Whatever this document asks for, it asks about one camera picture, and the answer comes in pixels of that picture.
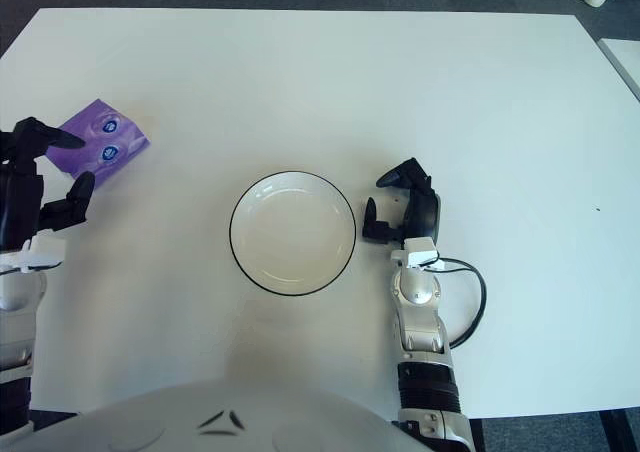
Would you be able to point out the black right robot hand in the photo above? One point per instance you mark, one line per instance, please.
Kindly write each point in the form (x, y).
(425, 217)

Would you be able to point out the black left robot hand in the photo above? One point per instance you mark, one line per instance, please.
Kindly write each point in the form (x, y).
(20, 192)

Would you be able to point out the purple tissue paper pack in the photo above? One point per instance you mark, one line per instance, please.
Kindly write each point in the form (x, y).
(127, 139)

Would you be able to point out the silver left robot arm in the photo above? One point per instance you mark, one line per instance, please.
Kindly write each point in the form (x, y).
(15, 297)

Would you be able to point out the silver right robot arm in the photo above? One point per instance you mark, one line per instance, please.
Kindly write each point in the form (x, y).
(420, 297)

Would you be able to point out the white plate with black rim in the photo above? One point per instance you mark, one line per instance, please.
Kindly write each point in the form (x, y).
(292, 234)

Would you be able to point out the white side table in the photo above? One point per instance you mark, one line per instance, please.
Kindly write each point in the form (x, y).
(625, 57)

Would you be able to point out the grey robot torso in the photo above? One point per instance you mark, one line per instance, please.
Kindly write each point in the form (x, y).
(225, 417)

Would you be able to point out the black table leg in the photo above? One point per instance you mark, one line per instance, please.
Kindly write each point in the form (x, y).
(614, 432)

